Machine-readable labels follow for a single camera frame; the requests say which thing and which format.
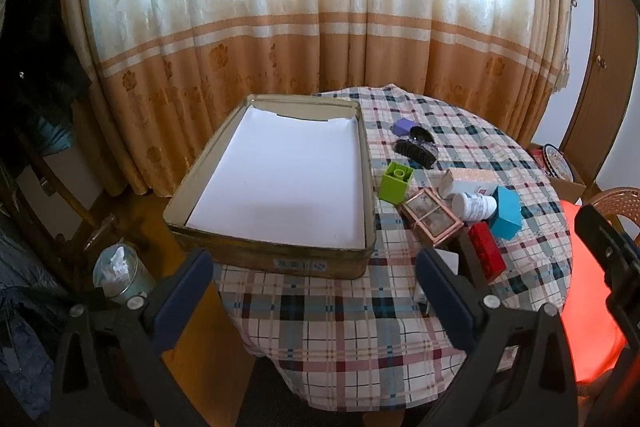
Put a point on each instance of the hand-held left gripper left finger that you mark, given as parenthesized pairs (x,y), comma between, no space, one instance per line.
(189,294)

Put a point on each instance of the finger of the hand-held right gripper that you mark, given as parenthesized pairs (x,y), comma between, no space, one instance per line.
(631,327)
(607,247)

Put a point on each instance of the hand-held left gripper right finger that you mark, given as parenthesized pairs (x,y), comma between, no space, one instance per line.
(446,294)

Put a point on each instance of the red box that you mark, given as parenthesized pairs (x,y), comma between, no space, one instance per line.
(487,249)

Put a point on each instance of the rose gold makeup palette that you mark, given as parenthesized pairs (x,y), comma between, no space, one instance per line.
(430,217)

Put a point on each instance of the white pill bottle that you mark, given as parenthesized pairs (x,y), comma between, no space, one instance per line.
(475,206)

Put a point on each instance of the teal building block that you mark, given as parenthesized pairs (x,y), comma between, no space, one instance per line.
(506,212)

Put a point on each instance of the white cardboard box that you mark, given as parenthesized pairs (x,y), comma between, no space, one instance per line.
(467,181)

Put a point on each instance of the green building block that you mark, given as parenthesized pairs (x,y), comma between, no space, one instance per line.
(395,184)

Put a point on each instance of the small white box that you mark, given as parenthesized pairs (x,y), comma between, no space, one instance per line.
(448,258)

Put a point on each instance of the wicker chair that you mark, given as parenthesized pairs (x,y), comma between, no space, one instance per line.
(617,199)

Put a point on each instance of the orange seat cushion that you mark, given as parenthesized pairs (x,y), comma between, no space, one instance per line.
(585,307)

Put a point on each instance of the brown cardboard box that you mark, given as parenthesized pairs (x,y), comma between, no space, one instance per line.
(570,189)

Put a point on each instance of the trash bin with bag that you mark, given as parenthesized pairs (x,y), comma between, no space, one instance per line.
(120,274)

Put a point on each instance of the plaid tablecloth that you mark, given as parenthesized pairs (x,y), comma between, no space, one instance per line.
(350,322)

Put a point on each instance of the round printed tin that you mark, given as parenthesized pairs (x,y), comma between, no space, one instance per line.
(557,159)

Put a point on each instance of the black hair claw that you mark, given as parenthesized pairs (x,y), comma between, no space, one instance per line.
(417,152)

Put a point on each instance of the white paper liner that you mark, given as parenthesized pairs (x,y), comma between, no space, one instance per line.
(285,177)

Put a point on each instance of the dark quilted cloth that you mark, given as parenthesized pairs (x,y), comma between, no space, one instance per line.
(25,307)

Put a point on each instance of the purple block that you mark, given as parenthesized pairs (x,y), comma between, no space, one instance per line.
(401,127)

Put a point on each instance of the wooden door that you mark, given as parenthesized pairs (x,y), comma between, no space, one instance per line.
(600,57)

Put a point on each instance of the wooden chair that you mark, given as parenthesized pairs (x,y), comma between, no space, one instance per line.
(37,179)

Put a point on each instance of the teal cloth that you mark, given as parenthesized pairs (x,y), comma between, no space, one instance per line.
(52,137)

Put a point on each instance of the dark jacket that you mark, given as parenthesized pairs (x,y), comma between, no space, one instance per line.
(35,57)

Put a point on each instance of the cream and orange curtain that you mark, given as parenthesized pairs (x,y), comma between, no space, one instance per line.
(300,32)

